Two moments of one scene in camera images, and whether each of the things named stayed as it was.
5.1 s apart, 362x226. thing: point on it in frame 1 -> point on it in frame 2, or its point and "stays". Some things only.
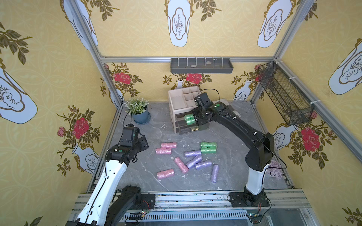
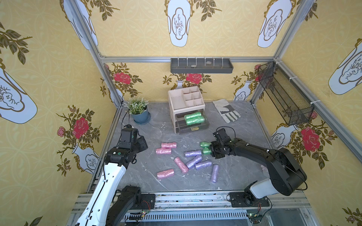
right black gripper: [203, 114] -> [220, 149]
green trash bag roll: [189, 117] stays
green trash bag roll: [190, 120] stays
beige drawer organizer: [181, 101] stays
